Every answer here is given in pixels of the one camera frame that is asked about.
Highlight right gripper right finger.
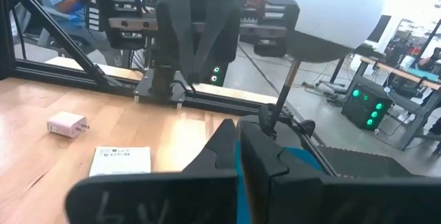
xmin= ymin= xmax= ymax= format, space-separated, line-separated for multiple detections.
xmin=236 ymin=115 xmax=441 ymax=224

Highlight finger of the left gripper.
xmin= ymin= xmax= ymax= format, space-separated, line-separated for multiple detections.
xmin=196 ymin=0 xmax=232 ymax=79
xmin=168 ymin=0 xmax=198 ymax=80

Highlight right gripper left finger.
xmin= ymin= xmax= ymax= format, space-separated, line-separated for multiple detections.
xmin=64 ymin=118 xmax=239 ymax=224

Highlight pink wall charger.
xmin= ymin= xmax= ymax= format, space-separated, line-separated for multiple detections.
xmin=47 ymin=111 xmax=90 ymax=139

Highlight black computer with green lights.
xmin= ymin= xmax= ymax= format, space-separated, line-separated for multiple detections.
xmin=340 ymin=83 xmax=393 ymax=131

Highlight white globe table lamp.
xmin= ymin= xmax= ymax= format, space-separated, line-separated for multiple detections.
xmin=237 ymin=0 xmax=389 ymax=142

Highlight grey office chair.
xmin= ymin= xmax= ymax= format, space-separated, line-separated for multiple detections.
xmin=13 ymin=1 xmax=94 ymax=58

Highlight wooden workbench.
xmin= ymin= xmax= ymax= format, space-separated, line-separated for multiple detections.
xmin=346 ymin=54 xmax=441 ymax=151

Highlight black aluminium table frame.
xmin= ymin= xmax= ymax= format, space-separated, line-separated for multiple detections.
xmin=0 ymin=0 xmax=337 ymax=176

